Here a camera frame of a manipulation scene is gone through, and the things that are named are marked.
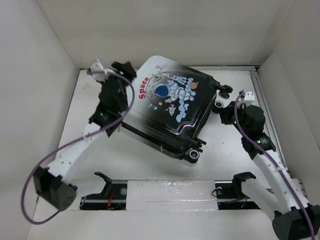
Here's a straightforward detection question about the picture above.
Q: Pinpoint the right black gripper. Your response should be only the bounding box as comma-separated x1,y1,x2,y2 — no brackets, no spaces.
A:
217,100,249,137

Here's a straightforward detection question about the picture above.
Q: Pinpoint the black kids space suitcase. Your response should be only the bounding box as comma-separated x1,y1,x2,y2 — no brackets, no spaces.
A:
121,55,233,164

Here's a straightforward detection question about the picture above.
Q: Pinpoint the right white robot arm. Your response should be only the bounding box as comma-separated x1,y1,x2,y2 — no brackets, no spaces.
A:
212,102,320,240

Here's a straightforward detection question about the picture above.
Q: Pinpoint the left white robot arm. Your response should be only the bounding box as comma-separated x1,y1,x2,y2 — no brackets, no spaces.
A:
32,59,137,212

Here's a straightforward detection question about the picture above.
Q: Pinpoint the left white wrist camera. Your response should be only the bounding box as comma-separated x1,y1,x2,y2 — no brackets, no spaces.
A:
86,58,110,83

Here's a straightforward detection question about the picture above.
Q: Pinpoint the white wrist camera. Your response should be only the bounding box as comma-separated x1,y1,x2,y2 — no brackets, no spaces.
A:
86,58,110,83
239,91,256,105

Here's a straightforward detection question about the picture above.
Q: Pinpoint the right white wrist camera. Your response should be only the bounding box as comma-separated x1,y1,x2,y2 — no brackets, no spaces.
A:
239,91,256,105

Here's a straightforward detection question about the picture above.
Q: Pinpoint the aluminium side rail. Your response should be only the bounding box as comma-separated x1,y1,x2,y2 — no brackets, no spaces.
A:
249,66,291,176

